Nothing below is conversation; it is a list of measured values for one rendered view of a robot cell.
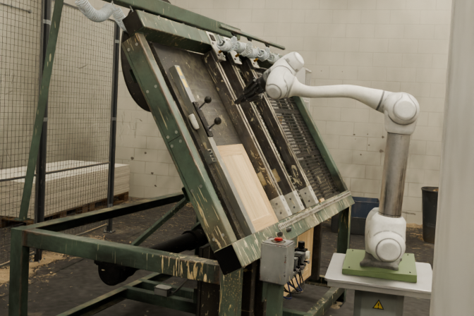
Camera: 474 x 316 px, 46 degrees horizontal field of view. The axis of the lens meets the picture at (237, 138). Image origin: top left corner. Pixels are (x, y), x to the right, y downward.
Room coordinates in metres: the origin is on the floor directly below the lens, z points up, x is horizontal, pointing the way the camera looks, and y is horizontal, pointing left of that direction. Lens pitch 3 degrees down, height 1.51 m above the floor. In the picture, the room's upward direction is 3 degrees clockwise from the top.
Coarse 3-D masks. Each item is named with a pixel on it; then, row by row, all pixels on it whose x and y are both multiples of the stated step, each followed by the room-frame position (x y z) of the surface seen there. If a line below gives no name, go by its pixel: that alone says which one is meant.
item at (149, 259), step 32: (32, 224) 3.19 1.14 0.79; (64, 224) 3.43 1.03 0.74; (320, 224) 4.34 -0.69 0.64; (96, 256) 2.82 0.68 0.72; (128, 256) 2.73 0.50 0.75; (160, 256) 2.66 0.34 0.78; (192, 256) 2.67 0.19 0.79; (320, 256) 4.39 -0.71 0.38; (224, 288) 2.51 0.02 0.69; (256, 288) 3.33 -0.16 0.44
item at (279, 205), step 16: (208, 32) 3.38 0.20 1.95; (208, 64) 3.37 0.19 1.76; (224, 80) 3.32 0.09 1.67; (224, 96) 3.32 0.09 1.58; (240, 112) 3.28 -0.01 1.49; (240, 128) 3.27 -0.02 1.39; (256, 144) 3.27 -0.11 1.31; (256, 160) 3.23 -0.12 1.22; (272, 176) 3.22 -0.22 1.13; (272, 192) 3.18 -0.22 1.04; (272, 208) 3.18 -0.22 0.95; (288, 208) 3.19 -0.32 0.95
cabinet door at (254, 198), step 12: (240, 144) 3.20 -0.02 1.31; (228, 156) 2.99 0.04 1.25; (240, 156) 3.12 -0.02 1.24; (228, 168) 2.92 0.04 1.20; (240, 168) 3.04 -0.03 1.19; (252, 168) 3.17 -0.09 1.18; (240, 180) 2.97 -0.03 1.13; (252, 180) 3.10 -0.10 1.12; (240, 192) 2.90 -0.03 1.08; (252, 192) 3.02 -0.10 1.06; (264, 192) 3.15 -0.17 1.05; (252, 204) 2.95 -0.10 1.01; (264, 204) 3.08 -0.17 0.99; (252, 216) 2.88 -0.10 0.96; (264, 216) 2.99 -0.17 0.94; (264, 228) 2.92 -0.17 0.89
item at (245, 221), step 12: (180, 84) 2.91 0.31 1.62; (192, 96) 2.92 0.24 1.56; (192, 108) 2.88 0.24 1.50; (204, 132) 2.85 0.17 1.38; (204, 144) 2.85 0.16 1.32; (216, 156) 2.82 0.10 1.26; (216, 168) 2.82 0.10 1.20; (228, 180) 2.79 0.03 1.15; (228, 192) 2.79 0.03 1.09; (240, 204) 2.78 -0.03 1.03; (240, 216) 2.76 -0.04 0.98; (252, 228) 2.76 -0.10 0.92
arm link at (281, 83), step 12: (276, 72) 2.59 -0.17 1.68; (288, 72) 2.61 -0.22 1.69; (276, 84) 2.53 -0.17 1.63; (288, 84) 2.56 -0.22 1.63; (300, 84) 2.59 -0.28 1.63; (276, 96) 2.54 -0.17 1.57; (288, 96) 2.59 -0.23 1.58; (300, 96) 2.59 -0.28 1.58; (312, 96) 2.59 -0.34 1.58; (324, 96) 2.61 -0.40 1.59; (336, 96) 2.64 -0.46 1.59; (348, 96) 2.66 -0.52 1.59; (360, 96) 2.65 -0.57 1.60; (372, 96) 2.64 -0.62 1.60; (372, 108) 2.67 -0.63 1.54
